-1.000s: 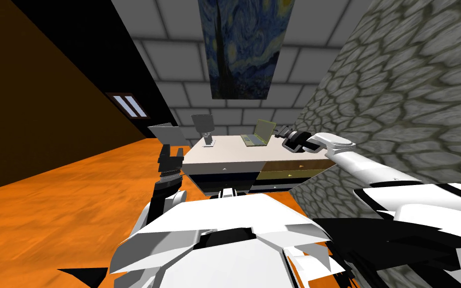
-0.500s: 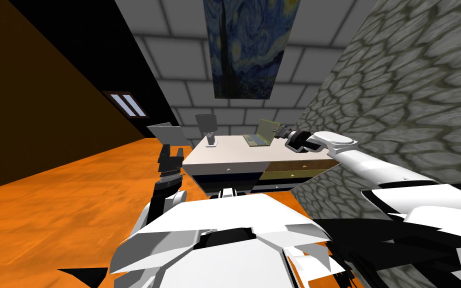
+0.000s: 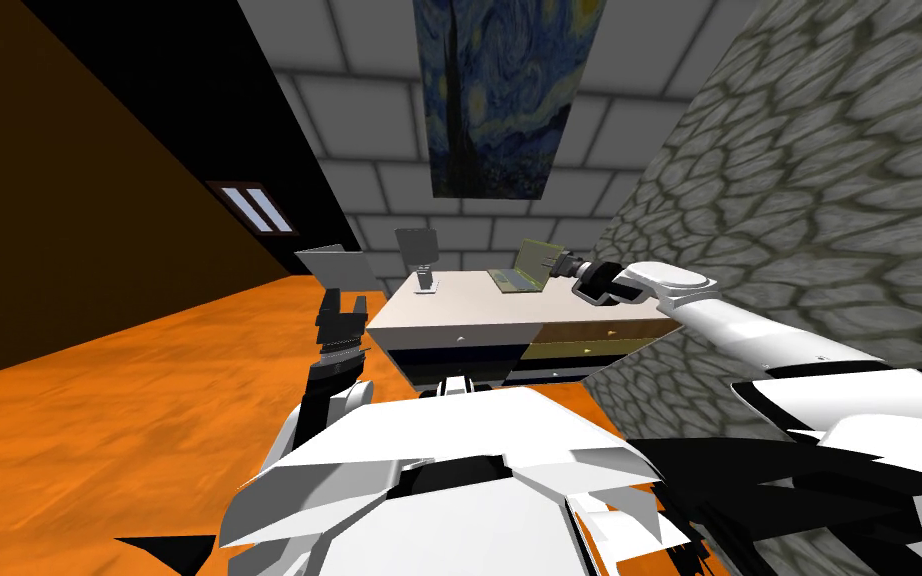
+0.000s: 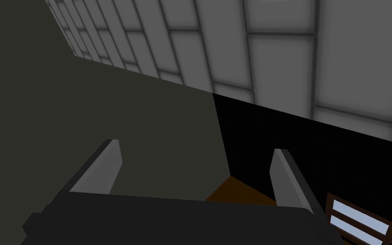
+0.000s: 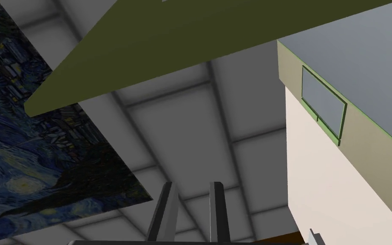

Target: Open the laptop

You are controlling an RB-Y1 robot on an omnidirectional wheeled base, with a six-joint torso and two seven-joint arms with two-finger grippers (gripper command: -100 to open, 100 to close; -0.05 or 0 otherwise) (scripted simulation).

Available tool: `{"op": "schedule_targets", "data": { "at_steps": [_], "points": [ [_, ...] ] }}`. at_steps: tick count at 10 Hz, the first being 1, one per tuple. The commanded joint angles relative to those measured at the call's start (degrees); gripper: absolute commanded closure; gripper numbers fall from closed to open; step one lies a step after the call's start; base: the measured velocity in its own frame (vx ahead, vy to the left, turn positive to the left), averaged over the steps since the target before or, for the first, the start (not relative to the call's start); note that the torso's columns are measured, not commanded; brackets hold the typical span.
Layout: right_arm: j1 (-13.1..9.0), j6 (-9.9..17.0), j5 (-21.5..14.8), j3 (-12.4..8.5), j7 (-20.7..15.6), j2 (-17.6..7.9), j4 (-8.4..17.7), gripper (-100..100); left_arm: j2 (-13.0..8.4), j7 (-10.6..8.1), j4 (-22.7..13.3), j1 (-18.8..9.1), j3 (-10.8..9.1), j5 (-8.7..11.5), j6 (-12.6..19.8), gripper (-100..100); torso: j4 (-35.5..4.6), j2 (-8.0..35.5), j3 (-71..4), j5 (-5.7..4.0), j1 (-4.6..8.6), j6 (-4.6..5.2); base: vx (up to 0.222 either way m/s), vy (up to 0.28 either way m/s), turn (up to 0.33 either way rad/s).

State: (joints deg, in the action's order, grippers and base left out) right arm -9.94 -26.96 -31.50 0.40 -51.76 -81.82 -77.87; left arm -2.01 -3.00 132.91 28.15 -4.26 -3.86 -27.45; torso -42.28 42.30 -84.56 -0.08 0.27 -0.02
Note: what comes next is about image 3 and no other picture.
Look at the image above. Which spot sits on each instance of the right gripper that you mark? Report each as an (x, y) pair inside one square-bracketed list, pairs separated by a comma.
[(569, 266)]

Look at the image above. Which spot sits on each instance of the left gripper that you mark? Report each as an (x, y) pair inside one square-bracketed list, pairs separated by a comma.
[(341, 330)]

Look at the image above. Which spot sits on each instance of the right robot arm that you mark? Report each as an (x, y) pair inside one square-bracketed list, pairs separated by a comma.
[(757, 328)]

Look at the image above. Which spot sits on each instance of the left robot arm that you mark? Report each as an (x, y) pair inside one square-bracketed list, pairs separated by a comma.
[(325, 400)]

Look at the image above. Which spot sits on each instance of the green open laptop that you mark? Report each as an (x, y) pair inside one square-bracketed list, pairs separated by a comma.
[(531, 262)]

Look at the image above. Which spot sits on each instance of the grey flat panel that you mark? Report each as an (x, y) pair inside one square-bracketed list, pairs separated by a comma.
[(341, 268)]

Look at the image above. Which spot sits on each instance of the grey monitor on stand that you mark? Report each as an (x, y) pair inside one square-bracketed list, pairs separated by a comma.
[(417, 244)]

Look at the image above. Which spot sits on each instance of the white desk with drawers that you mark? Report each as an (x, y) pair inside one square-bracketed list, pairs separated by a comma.
[(469, 308)]

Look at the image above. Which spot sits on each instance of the small brown-framed window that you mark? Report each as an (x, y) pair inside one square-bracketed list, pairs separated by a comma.
[(254, 208)]

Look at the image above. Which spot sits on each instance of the blue starry night painting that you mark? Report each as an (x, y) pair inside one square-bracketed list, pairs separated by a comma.
[(501, 88)]

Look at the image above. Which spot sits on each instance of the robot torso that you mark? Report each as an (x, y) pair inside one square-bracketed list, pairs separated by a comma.
[(461, 512)]

